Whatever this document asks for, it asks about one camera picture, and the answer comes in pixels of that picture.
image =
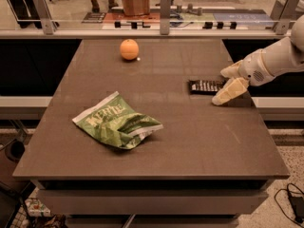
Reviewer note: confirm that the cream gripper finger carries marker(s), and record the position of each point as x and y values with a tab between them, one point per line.
232	71
233	88

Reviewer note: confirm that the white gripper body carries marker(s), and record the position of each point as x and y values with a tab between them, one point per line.
254	68

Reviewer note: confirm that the black rxbar chocolate wrapper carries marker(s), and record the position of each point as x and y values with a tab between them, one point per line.
205	87

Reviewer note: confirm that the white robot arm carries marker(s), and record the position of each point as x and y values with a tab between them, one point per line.
287	54

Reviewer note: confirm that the orange fruit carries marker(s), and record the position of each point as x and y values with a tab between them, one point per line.
129	49

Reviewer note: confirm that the green kettle chips bag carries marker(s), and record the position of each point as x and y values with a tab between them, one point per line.
114	122

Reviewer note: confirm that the black round bin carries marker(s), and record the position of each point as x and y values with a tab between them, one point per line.
15	150

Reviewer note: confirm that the metal railing post right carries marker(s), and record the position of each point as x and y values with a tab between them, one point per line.
284	18

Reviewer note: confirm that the metal railing post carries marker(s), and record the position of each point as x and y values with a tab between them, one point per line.
45	17
165	17
284	18

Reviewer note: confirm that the metal railing post middle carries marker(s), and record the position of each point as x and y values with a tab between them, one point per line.
165	17

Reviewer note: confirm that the black power adapter with cable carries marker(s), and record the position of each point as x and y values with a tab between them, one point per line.
296	199

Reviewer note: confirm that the metal railing post left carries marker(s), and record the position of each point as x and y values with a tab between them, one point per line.
45	17

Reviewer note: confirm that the wire basket with items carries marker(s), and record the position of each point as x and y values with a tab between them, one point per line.
34	214

